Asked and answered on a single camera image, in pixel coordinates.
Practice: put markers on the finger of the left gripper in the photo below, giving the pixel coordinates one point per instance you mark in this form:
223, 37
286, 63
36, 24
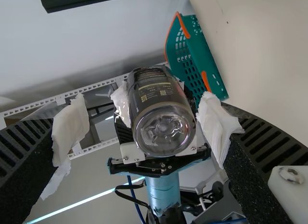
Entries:
122, 132
199, 144

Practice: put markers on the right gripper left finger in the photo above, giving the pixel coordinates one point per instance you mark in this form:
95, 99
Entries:
19, 185

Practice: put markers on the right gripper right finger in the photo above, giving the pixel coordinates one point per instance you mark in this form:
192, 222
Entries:
250, 185

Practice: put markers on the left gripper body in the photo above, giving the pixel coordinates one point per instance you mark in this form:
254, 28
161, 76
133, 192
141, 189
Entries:
163, 190

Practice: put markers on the dark coffee bottle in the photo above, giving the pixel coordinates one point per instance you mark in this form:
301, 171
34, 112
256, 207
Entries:
158, 101

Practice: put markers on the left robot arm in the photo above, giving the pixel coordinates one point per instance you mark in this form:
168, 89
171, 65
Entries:
168, 216

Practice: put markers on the teal shopping basket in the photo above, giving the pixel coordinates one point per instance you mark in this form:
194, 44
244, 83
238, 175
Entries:
204, 53

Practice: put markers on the white perforated metal rack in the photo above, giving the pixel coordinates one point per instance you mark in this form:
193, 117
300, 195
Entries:
96, 86

